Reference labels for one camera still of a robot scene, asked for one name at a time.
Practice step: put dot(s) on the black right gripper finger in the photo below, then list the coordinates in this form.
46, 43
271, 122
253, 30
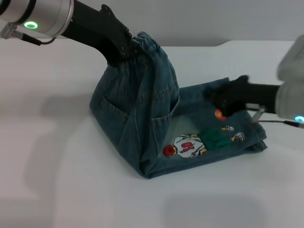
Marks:
223, 99

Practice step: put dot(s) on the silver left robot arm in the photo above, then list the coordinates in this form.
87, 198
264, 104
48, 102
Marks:
42, 14

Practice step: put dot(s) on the blue denim shorts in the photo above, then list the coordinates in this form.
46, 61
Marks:
142, 107

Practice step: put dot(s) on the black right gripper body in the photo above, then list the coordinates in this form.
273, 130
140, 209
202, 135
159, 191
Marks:
259, 95

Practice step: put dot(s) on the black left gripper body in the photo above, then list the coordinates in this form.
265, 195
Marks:
99, 31

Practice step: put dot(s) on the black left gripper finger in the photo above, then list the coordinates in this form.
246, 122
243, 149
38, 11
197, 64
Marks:
135, 46

